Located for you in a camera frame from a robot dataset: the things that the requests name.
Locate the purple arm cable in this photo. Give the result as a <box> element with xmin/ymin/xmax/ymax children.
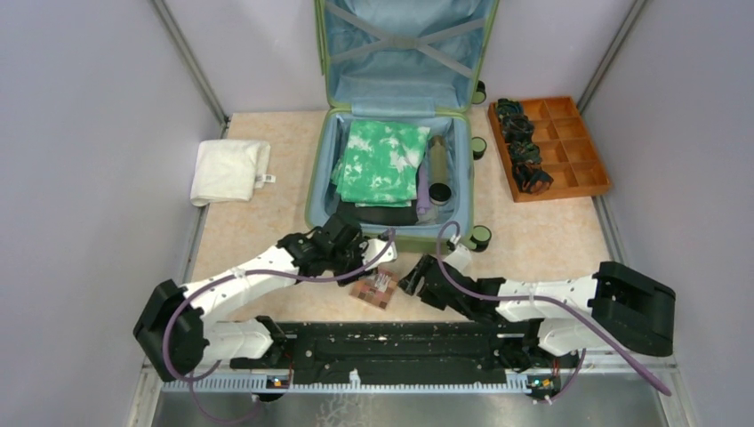
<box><xmin>436</xmin><ymin>221</ymin><xmax>673</xmax><ymax>405</ymax></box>
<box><xmin>162</xmin><ymin>228</ymin><xmax>397</xmax><ymax>427</ymax></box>

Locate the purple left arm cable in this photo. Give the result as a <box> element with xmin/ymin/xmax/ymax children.
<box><xmin>162</xmin><ymin>228</ymin><xmax>397</xmax><ymax>427</ymax></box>

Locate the white slotted cable duct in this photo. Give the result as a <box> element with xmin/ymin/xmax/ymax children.
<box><xmin>162</xmin><ymin>371</ymin><xmax>555</xmax><ymax>395</ymax></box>

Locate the black round jar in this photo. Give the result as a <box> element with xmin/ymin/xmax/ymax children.
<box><xmin>429</xmin><ymin>182</ymin><xmax>453</xmax><ymax>206</ymax></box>

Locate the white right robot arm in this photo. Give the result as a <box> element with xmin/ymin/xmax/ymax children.
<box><xmin>398</xmin><ymin>254</ymin><xmax>677</xmax><ymax>367</ymax></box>

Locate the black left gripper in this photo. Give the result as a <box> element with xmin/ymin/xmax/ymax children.
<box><xmin>328</xmin><ymin>235</ymin><xmax>379</xmax><ymax>288</ymax></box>

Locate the gold cylindrical bottle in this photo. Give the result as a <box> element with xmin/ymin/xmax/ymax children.
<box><xmin>428</xmin><ymin>135</ymin><xmax>448</xmax><ymax>186</ymax></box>

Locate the green white patterned cloth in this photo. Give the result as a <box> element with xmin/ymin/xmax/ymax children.
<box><xmin>331</xmin><ymin>119</ymin><xmax>430</xmax><ymax>207</ymax></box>

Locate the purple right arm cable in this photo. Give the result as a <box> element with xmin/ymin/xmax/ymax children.
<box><xmin>436</xmin><ymin>221</ymin><xmax>673</xmax><ymax>405</ymax></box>

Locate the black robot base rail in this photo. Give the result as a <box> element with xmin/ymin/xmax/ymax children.
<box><xmin>229</xmin><ymin>321</ymin><xmax>578</xmax><ymax>385</ymax></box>

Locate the white folded towel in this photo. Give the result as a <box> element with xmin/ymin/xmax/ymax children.
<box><xmin>190</xmin><ymin>139</ymin><xmax>277</xmax><ymax>207</ymax></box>

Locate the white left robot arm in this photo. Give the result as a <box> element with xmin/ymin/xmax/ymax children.
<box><xmin>132</xmin><ymin>214</ymin><xmax>397</xmax><ymax>383</ymax></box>

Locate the suitcase wheel middle right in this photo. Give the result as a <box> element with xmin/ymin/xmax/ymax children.
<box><xmin>469</xmin><ymin>136</ymin><xmax>488</xmax><ymax>161</ymax></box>

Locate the black garment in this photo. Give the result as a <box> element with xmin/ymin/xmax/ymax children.
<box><xmin>336</xmin><ymin>201</ymin><xmax>419</xmax><ymax>227</ymax></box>

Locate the suitcase wheel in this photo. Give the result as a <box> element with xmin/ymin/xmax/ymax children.
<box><xmin>469</xmin><ymin>136</ymin><xmax>488</xmax><ymax>161</ymax></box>
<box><xmin>471</xmin><ymin>80</ymin><xmax>487</xmax><ymax>105</ymax></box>
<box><xmin>469</xmin><ymin>225</ymin><xmax>493</xmax><ymax>253</ymax></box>

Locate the dark bundle in tray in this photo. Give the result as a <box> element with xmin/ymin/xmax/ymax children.
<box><xmin>513</xmin><ymin>163</ymin><xmax>554</xmax><ymax>195</ymax></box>
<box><xmin>494</xmin><ymin>98</ymin><xmax>524</xmax><ymax>122</ymax></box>
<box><xmin>508</xmin><ymin>140</ymin><xmax>542</xmax><ymax>165</ymax></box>
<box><xmin>501</xmin><ymin>115</ymin><xmax>534</xmax><ymax>143</ymax></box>

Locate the orange compartment tray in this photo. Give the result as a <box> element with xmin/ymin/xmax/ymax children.
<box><xmin>487</xmin><ymin>96</ymin><xmax>612</xmax><ymax>203</ymax></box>

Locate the suitcase wheel front right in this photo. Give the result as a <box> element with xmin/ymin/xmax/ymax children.
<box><xmin>469</xmin><ymin>225</ymin><xmax>493</xmax><ymax>253</ymax></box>

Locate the purple garment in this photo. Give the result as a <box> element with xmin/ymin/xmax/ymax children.
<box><xmin>416</xmin><ymin>162</ymin><xmax>431</xmax><ymax>215</ymax></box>

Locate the suitcase wheel rear right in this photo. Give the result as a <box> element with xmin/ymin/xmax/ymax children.
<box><xmin>471</xmin><ymin>80</ymin><xmax>487</xmax><ymax>105</ymax></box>

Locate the eyeshadow palette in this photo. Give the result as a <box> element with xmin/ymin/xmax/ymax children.
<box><xmin>349</xmin><ymin>268</ymin><xmax>398</xmax><ymax>310</ymax></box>

